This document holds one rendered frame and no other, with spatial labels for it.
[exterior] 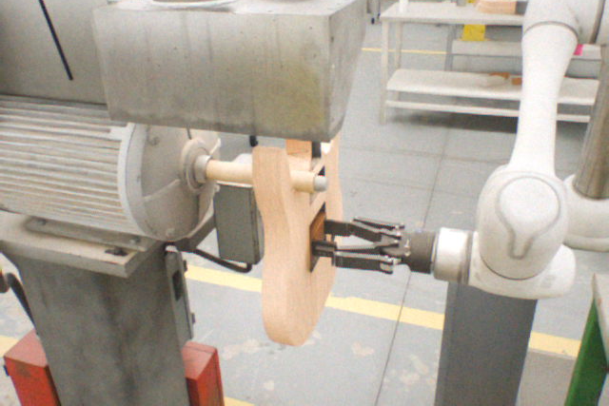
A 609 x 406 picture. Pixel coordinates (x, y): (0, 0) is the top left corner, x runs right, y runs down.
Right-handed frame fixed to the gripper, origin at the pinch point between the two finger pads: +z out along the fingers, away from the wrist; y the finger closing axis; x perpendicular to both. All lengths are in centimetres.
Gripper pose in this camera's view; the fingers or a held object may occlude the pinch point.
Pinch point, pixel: (320, 236)
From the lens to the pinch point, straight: 97.3
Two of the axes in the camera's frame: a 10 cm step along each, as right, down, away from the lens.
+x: -0.4, -9.1, -4.2
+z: -9.4, -1.0, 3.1
